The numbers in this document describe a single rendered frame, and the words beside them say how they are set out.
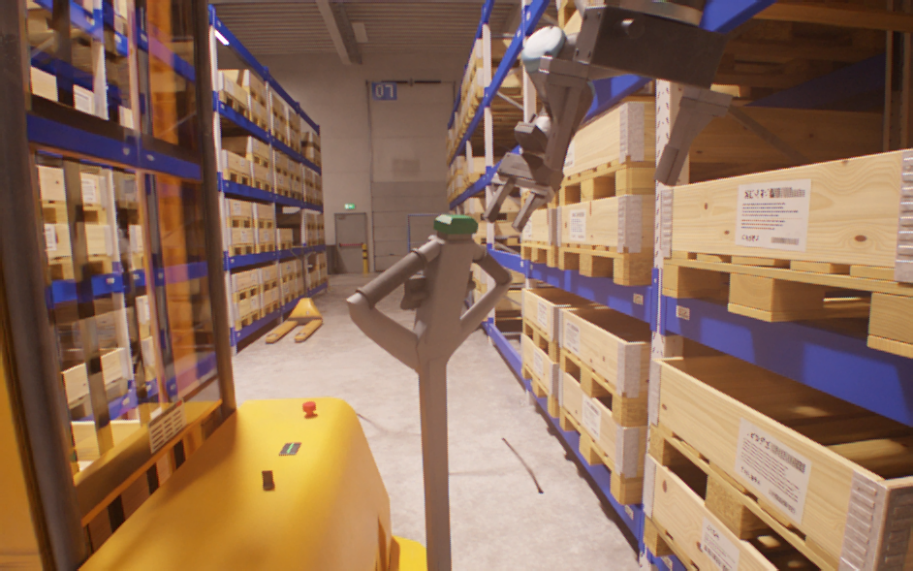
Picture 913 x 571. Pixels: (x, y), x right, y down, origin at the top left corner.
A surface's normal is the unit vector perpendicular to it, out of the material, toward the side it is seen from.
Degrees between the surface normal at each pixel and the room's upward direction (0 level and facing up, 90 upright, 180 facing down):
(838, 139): 90
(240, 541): 0
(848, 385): 90
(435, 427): 90
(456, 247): 106
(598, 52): 114
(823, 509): 90
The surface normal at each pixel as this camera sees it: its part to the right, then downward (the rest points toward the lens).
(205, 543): -0.03, -0.99
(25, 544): 0.09, 0.12
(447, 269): 0.73, 0.33
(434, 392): 0.75, 0.06
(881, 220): -0.99, 0.04
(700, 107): 0.12, 0.50
